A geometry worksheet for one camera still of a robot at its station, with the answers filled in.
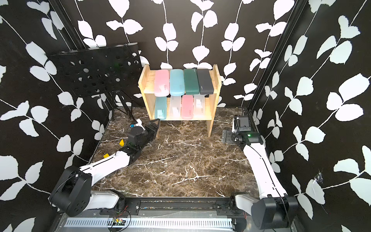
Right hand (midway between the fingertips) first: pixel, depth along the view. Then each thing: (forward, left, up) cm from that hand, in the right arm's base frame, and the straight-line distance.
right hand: (230, 132), depth 80 cm
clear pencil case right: (+20, +17, +1) cm, 26 cm away
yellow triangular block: (+3, +70, -18) cm, 72 cm away
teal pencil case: (+16, +42, +3) cm, 45 cm away
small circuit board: (-41, +59, -21) cm, 74 cm away
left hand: (+6, +40, +3) cm, 41 cm away
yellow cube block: (-6, +77, -18) cm, 79 cm away
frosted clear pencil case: (+18, +33, +2) cm, 38 cm away
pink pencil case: (+19, +25, +2) cm, 31 cm away
